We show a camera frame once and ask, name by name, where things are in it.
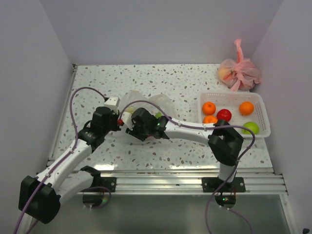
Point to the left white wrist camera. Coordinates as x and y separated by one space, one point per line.
112 103

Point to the left black base bracket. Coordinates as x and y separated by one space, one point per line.
107 182

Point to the green apple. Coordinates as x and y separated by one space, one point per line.
158 115
252 126

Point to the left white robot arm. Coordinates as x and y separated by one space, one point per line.
41 196

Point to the black base bracket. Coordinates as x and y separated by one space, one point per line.
107 182
210 184

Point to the pink plastic bag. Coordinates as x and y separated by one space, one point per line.
245 74

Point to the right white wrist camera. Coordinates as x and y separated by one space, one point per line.
125 119

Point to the peach in pink bag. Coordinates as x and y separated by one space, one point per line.
224 73

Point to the orange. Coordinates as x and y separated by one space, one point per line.
246 108
210 119
208 108

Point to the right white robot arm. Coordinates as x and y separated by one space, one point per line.
224 141

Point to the right black base bracket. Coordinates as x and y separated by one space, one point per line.
210 184

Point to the white plastic basket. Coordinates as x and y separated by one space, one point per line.
231 101

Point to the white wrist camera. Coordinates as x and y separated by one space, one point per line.
112 103
125 119

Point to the green apple in basket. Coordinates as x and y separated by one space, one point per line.
252 126

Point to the aluminium mounting rail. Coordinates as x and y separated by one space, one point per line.
260 181

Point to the orange in basket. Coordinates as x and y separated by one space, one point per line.
246 108

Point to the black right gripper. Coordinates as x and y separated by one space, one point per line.
134 133

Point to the red fruit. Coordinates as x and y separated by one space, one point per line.
224 114

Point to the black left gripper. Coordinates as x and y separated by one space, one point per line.
116 116

